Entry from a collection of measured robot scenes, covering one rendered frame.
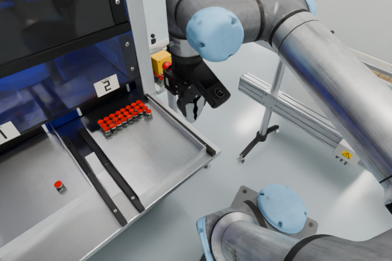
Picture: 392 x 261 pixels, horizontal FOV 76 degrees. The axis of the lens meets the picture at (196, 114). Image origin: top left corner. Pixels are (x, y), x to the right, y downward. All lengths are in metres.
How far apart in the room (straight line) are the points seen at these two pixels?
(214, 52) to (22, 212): 0.72
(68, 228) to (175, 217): 0.99
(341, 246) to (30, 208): 0.79
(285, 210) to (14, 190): 0.77
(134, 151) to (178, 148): 0.15
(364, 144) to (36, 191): 0.83
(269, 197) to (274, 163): 1.34
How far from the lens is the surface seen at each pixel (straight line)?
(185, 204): 1.74
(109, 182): 0.84
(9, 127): 0.91
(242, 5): 0.41
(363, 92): 0.35
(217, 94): 0.52
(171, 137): 0.90
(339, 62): 0.37
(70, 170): 0.91
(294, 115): 1.62
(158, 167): 0.83
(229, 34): 0.37
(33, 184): 0.93
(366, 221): 2.00
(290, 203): 0.66
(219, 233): 0.57
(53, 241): 0.82
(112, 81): 0.94
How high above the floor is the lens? 1.57
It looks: 45 degrees down
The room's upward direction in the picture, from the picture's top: straight up
